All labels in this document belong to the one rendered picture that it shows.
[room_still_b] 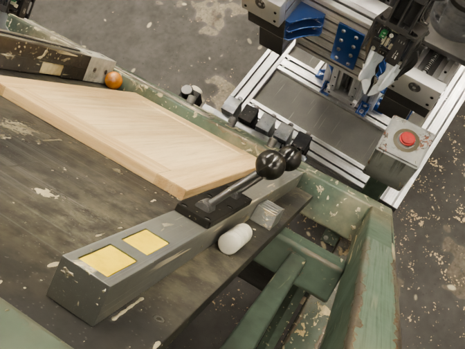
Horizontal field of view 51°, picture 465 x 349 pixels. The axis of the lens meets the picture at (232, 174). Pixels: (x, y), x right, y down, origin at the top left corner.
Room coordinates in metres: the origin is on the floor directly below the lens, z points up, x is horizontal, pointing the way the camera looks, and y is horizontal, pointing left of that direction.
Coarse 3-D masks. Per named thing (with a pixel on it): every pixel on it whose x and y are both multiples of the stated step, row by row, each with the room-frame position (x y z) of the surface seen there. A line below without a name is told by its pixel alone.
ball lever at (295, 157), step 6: (282, 150) 0.29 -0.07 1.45; (288, 150) 0.29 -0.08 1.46; (294, 150) 0.29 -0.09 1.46; (288, 156) 0.28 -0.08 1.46; (294, 156) 0.28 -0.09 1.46; (300, 156) 0.28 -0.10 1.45; (288, 162) 0.27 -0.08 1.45; (294, 162) 0.27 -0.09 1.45; (300, 162) 0.28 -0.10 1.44; (288, 168) 0.27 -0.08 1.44; (294, 168) 0.27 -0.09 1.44; (258, 180) 0.26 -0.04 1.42; (246, 186) 0.26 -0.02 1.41; (240, 192) 0.25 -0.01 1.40; (234, 198) 0.24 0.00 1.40
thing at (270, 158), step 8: (264, 152) 0.25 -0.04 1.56; (272, 152) 0.24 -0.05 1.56; (256, 160) 0.24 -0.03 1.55; (264, 160) 0.23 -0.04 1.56; (272, 160) 0.23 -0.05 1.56; (280, 160) 0.23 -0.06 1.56; (256, 168) 0.23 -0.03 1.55; (264, 168) 0.22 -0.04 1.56; (272, 168) 0.22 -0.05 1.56; (280, 168) 0.22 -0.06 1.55; (248, 176) 0.23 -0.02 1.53; (256, 176) 0.22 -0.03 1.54; (264, 176) 0.22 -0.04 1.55; (272, 176) 0.22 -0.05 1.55; (280, 176) 0.22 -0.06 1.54; (240, 184) 0.22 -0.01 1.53; (224, 192) 0.21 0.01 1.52; (232, 192) 0.21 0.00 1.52; (200, 200) 0.21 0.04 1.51; (208, 200) 0.21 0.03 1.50; (216, 200) 0.21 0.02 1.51; (200, 208) 0.20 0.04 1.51; (208, 208) 0.20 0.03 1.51
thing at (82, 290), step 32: (256, 192) 0.30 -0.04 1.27; (160, 224) 0.16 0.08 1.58; (192, 224) 0.17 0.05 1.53; (224, 224) 0.19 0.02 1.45; (64, 256) 0.10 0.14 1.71; (160, 256) 0.11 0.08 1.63; (192, 256) 0.14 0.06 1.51; (64, 288) 0.08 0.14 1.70; (96, 288) 0.07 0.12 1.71; (128, 288) 0.08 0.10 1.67; (96, 320) 0.05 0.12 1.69
